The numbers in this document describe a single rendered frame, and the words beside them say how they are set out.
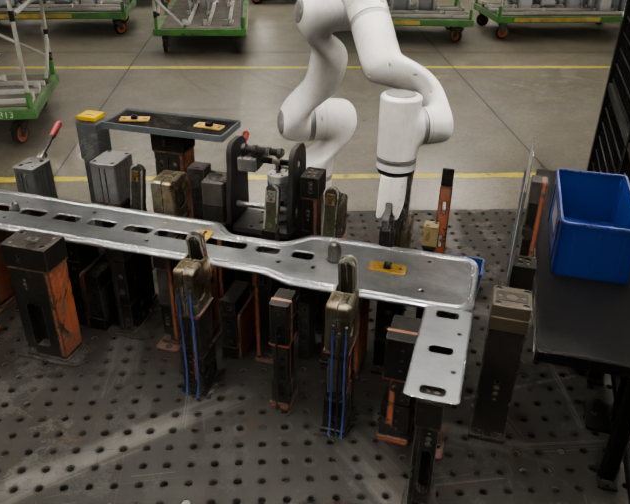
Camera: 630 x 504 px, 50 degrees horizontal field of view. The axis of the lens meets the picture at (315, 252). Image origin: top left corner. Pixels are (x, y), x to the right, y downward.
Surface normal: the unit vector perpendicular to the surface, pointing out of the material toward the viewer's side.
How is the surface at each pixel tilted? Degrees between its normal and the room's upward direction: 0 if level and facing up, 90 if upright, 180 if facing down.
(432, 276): 0
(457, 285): 0
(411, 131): 90
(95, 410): 0
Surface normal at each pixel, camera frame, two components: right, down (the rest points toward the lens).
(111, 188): -0.28, 0.47
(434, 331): 0.01, -0.87
